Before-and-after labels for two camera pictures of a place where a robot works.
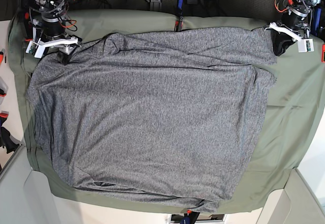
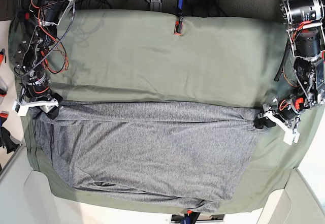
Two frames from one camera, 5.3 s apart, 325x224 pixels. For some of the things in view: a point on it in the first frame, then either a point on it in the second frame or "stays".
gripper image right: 292,23 to 286,114
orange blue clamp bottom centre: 190,217 stays
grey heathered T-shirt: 168,115 stays
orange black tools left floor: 7,139 stays
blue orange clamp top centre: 179,24 stays
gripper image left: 50,32 to 35,92
